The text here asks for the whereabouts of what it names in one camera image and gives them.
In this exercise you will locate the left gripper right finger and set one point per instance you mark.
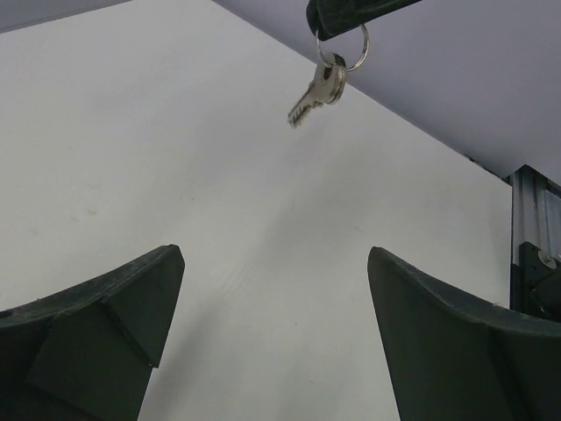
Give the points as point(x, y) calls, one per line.
point(454, 356)

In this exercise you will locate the small silver key pair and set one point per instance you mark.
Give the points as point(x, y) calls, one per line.
point(329, 80)

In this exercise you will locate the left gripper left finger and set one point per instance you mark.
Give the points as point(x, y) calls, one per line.
point(87, 352)

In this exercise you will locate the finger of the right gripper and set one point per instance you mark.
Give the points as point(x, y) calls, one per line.
point(330, 18)

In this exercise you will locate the aluminium frame rail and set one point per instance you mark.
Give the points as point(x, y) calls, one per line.
point(535, 245)

